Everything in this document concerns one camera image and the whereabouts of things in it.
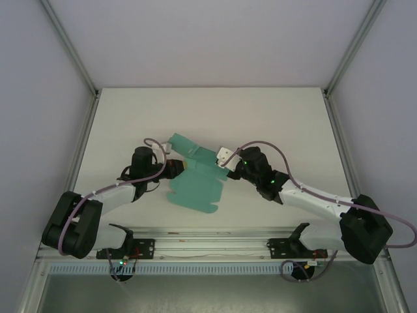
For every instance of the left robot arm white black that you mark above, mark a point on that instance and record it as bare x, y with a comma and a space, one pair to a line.
81, 221

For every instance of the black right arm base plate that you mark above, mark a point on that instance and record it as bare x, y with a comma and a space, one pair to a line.
280, 249

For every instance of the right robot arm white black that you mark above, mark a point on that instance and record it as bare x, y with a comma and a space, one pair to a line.
358, 228

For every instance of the aluminium frame post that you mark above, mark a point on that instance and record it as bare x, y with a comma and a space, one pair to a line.
355, 45
70, 45

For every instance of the aluminium mounting rail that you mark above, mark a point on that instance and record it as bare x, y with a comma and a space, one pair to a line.
211, 244

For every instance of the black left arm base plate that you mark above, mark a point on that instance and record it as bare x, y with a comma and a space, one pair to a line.
145, 249

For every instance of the green paper box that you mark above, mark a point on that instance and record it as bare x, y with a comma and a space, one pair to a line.
195, 186

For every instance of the grey metal lower panel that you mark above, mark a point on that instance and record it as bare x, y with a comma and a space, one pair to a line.
208, 293

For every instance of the aluminium table side rail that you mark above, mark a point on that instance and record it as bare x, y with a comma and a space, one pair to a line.
81, 153
342, 146

